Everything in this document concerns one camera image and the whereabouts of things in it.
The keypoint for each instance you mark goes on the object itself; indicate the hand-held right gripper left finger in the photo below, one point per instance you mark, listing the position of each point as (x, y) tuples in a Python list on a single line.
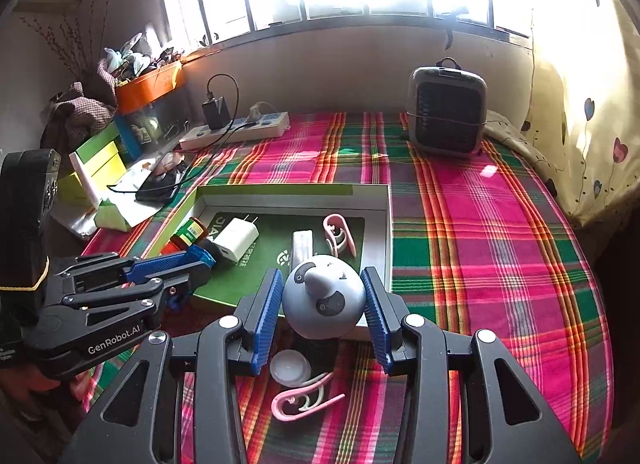
[(265, 319)]

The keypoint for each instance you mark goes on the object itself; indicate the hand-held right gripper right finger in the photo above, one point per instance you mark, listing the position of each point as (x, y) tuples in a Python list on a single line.
[(377, 319)]

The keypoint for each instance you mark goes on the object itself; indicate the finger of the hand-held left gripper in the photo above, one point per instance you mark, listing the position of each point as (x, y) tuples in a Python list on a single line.
[(150, 266), (125, 296)]

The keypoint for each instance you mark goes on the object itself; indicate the grey koala toy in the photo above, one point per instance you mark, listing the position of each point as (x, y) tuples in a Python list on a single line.
[(322, 301)]

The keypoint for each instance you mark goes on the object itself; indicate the green cardboard box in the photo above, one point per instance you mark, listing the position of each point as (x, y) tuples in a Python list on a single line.
[(265, 254)]

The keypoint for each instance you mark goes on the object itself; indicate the white rectangular device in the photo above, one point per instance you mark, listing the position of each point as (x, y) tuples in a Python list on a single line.
[(302, 246)]

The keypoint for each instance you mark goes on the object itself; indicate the white charger plug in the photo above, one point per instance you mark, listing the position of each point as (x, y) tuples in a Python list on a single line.
[(237, 241)]

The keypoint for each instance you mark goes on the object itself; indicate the pink plastic hook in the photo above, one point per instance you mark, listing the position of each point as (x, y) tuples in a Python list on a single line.
[(287, 401), (337, 234)]

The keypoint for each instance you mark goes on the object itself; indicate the yellow green carton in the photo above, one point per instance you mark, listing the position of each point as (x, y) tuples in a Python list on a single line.
[(100, 154), (70, 190)]

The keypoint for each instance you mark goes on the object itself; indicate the red capped bottle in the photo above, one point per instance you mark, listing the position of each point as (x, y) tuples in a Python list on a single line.
[(192, 234)]

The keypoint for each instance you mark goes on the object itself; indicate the clear round jar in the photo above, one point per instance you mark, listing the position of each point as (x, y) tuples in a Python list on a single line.
[(290, 366)]

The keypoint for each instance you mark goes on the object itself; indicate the white tube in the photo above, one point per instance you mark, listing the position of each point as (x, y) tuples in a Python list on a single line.
[(85, 179)]

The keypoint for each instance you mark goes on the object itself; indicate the green tissue packet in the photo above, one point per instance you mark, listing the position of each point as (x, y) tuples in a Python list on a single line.
[(115, 216)]

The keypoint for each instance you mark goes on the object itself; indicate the white paper sheet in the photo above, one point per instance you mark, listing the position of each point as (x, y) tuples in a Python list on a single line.
[(132, 189)]

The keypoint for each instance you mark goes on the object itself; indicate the black smartphone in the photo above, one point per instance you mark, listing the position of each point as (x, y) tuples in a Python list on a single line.
[(160, 186)]

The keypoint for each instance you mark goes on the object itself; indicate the white plastic hook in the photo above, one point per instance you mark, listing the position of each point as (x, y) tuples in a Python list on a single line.
[(317, 383)]

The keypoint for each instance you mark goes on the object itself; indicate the brown checked cloth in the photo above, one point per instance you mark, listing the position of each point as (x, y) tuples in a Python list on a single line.
[(75, 114)]

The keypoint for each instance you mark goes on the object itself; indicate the blue green carton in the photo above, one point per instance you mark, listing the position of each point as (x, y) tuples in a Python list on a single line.
[(131, 139)]

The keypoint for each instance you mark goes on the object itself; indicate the plaid blanket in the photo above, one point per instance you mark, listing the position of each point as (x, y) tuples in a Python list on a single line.
[(475, 244)]

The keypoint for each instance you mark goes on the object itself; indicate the transparent storage container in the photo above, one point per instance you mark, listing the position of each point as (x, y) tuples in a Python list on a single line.
[(155, 119)]

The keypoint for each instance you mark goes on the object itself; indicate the white power strip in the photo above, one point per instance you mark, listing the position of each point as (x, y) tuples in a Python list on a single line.
[(235, 130)]

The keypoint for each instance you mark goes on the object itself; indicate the orange plastic bin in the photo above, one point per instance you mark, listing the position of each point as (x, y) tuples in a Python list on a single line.
[(147, 84)]

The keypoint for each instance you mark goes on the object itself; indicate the black charger adapter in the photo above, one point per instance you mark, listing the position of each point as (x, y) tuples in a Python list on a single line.
[(216, 111)]

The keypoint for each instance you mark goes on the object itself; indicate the dried twig bouquet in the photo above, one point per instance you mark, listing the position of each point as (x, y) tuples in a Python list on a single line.
[(65, 39)]

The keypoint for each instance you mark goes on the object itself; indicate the clutter pile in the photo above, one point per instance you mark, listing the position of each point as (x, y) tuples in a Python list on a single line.
[(135, 56)]

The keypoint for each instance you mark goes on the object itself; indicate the grey desk fan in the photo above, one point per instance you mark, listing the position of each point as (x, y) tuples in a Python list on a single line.
[(447, 111)]

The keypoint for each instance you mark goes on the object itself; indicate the cream heart print curtain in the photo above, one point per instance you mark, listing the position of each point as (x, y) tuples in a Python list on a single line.
[(585, 109)]

